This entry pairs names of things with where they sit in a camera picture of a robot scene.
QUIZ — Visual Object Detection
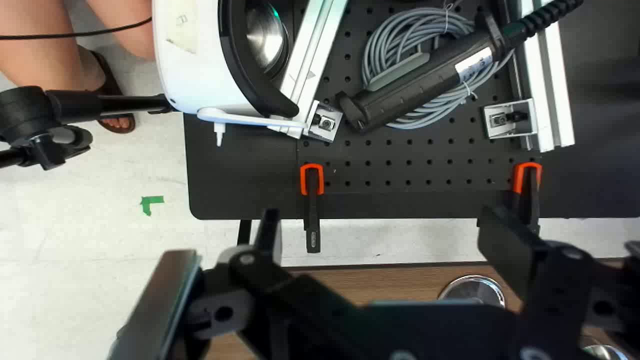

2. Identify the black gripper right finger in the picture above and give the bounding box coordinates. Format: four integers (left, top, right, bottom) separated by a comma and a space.
477, 206, 640, 360

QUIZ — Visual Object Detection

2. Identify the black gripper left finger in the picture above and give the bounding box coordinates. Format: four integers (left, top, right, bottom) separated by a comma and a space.
188, 207, 367, 360

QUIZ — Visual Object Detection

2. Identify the orange and black clamp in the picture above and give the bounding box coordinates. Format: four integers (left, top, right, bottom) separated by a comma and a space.
509, 159, 543, 236
296, 161, 327, 255

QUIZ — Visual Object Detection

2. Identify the shiny metal bowl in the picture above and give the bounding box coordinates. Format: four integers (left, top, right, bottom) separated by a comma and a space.
436, 272, 509, 309
577, 338, 635, 360

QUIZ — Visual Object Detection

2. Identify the black perforated board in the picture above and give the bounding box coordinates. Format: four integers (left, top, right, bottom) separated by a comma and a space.
181, 0, 640, 220

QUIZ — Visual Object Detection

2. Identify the aluminium extrusion profile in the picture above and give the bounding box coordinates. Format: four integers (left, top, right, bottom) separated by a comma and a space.
278, 0, 350, 109
509, 0, 577, 153

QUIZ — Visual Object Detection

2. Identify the black sandal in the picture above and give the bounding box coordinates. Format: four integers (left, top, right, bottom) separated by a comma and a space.
86, 47, 139, 136

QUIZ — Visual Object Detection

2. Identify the black elongated power brick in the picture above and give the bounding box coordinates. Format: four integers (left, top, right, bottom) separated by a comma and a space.
333, 27, 509, 131

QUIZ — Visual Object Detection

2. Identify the white VR headset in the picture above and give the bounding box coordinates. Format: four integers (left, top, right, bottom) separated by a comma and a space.
150, 0, 315, 120

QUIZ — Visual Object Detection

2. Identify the bare human leg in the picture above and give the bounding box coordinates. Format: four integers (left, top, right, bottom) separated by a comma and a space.
83, 0, 158, 63
0, 0, 111, 92

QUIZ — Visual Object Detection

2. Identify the black tripod stand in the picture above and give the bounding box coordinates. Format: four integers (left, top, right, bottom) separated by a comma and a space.
0, 84, 175, 171

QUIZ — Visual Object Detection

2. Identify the silver corner bracket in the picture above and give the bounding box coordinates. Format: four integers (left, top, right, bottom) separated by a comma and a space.
481, 97, 539, 142
302, 97, 346, 144

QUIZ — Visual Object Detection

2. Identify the white plastic strap piece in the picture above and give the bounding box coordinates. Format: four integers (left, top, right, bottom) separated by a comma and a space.
195, 106, 307, 147

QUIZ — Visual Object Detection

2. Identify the black braided cable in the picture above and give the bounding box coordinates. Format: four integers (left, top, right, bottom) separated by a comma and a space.
493, 0, 586, 49

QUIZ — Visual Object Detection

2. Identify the grey coiled cable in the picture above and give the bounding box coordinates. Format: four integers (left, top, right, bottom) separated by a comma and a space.
357, 6, 519, 131

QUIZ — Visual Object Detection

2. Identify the thin black cable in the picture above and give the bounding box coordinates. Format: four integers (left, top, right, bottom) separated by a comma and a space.
0, 15, 153, 41

